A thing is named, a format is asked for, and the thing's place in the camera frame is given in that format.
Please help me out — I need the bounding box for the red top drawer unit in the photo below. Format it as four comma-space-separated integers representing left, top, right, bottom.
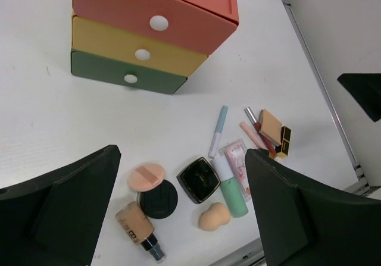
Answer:
72, 0, 239, 55

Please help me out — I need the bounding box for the pink concealer pen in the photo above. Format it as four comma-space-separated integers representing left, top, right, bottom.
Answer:
239, 122, 267, 149

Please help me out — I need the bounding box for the aluminium table rail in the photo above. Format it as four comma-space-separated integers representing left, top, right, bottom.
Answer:
281, 0, 380, 197

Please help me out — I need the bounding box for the black square gold compact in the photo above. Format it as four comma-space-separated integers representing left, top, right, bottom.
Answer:
176, 157, 221, 204

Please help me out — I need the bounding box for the beige foundation bottle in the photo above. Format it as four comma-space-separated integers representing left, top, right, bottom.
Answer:
115, 201, 166, 264

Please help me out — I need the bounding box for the red lip gloss tube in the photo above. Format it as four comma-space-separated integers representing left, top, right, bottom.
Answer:
244, 107, 277, 158

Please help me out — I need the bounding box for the beige square palette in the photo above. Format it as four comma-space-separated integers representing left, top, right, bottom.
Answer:
259, 109, 282, 146

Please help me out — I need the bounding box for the mint green bottle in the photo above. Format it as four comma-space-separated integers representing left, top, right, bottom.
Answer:
211, 155, 248, 218

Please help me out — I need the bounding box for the black gold lipstick box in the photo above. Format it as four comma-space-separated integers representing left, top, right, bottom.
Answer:
274, 126, 292, 159

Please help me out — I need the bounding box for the pink powder puff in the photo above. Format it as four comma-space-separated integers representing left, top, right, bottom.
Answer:
127, 163, 165, 192

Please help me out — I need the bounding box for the peach makeup sponge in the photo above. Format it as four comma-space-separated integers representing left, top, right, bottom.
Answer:
198, 202, 231, 231

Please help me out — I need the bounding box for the blue white mascara tube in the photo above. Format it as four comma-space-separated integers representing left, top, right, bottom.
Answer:
208, 105, 228, 158

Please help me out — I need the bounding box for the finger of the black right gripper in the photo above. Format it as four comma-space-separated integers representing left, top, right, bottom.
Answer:
338, 73, 381, 122

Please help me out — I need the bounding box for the green bottom drawer unit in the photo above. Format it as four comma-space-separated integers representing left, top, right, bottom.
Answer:
71, 49, 187, 95

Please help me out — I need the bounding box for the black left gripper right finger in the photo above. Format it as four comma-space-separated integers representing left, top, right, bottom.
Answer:
245, 149, 380, 265

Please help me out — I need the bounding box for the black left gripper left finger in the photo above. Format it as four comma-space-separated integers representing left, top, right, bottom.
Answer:
1, 145, 121, 265

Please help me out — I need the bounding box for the black round cushion compact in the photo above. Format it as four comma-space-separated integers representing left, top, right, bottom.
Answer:
137, 180, 178, 220

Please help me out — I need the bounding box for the yellow drawer unit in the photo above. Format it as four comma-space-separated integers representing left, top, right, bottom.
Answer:
71, 13, 208, 77

